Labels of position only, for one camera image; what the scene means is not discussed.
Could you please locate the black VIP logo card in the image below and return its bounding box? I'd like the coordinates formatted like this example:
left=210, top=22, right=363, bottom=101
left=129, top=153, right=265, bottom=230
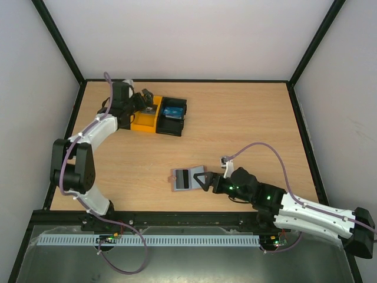
left=140, top=104, right=158, bottom=116

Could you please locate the yellow bin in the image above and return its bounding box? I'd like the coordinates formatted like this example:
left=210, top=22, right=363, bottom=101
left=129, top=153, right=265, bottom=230
left=130, top=96, right=163, bottom=133

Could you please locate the light blue cable duct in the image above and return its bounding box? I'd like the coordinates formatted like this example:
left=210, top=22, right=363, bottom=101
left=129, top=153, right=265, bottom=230
left=37, top=234, right=260, bottom=247

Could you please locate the metal front plate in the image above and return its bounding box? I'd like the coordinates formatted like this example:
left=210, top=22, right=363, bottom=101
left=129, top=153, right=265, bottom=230
left=17, top=226, right=353, bottom=282

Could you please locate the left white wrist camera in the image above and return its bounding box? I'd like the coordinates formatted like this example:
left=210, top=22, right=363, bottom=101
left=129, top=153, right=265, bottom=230
left=123, top=78, right=134, bottom=98

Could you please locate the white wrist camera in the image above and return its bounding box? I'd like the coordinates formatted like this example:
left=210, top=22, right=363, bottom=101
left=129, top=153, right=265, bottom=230
left=220, top=156, right=234, bottom=179
left=123, top=78, right=134, bottom=98

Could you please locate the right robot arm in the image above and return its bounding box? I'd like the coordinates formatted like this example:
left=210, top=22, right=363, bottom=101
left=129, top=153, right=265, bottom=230
left=194, top=167, right=376, bottom=259

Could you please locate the black stripe back card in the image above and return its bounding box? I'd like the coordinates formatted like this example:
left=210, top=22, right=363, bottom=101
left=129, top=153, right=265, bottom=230
left=175, top=169, right=191, bottom=190

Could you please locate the black aluminium frame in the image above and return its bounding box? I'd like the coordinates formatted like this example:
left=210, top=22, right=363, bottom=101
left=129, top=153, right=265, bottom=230
left=0, top=0, right=377, bottom=283

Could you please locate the blue VIP card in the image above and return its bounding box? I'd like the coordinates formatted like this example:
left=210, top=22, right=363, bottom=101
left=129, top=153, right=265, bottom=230
left=163, top=106, right=184, bottom=119

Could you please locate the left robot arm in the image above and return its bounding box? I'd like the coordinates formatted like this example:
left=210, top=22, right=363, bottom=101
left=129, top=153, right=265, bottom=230
left=50, top=79, right=154, bottom=216

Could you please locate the right black bin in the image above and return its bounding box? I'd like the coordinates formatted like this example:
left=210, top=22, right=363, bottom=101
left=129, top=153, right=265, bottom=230
left=156, top=97, right=187, bottom=137

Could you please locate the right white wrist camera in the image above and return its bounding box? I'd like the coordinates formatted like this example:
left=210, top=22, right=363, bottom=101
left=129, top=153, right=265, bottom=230
left=220, top=156, right=234, bottom=179

